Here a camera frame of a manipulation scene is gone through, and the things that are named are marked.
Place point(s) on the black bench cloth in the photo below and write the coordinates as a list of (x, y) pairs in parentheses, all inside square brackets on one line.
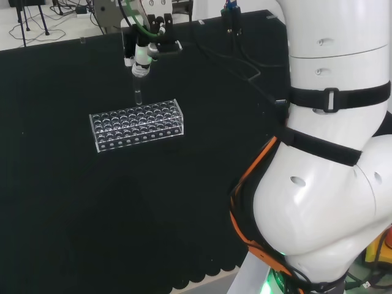
[(92, 199)]

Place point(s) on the grey metal equipment box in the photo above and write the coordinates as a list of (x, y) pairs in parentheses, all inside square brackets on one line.
[(107, 15)]

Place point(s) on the white power strip with adapter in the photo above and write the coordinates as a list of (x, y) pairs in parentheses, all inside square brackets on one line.
[(82, 12)]

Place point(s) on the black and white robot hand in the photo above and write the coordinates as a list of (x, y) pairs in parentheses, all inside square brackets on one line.
[(141, 55)]

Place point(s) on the clear plastic test tube rack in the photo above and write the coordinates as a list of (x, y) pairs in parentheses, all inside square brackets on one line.
[(137, 125)]

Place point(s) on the short black tripod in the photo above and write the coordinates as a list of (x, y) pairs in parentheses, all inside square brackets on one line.
[(59, 7)]

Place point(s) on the small clear plastic clip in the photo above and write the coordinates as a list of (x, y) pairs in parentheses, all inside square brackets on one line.
[(82, 40)]

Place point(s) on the yellow stop button box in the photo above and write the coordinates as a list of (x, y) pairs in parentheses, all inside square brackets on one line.
[(375, 251)]

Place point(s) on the clear glass test tube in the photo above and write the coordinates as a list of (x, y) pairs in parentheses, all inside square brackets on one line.
[(138, 92)]

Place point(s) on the tall black tripod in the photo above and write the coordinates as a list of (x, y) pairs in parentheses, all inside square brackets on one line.
[(23, 30)]

